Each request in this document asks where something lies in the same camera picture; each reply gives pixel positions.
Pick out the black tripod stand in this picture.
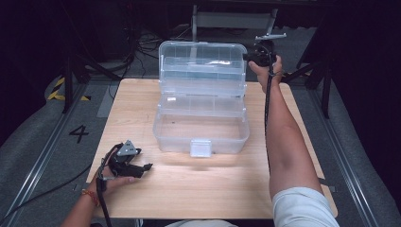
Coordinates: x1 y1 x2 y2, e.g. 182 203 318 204
280 59 333 119
61 51 123 114

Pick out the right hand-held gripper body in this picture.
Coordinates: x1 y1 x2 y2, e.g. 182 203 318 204
247 32 288 68

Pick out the grey floor tape patch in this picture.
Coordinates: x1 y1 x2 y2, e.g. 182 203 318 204
96 79 123 118

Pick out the clear plastic storage box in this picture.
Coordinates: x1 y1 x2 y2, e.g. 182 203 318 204
152 40 251 158

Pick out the aluminium floor rail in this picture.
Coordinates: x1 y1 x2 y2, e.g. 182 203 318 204
305 88 381 227
0 83 91 227

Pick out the person's right hand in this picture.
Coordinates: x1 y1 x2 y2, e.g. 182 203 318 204
248 54 284 95

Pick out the red and yellow bracelet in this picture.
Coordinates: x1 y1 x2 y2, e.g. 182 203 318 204
80 188 100 208

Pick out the black floor cable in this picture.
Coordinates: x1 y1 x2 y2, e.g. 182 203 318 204
0 163 93 225

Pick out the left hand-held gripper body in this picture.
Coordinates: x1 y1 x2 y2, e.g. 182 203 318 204
108 139 144 179

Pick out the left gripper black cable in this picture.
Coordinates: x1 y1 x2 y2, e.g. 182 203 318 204
96 142 125 227

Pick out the person's left hand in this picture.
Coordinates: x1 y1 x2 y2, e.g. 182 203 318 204
87 155 137 197

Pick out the tangle of black cables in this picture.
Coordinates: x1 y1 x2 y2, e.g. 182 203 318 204
121 26 197 80

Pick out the white metal desk frame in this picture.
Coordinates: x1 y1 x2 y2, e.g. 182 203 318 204
190 4 280 43

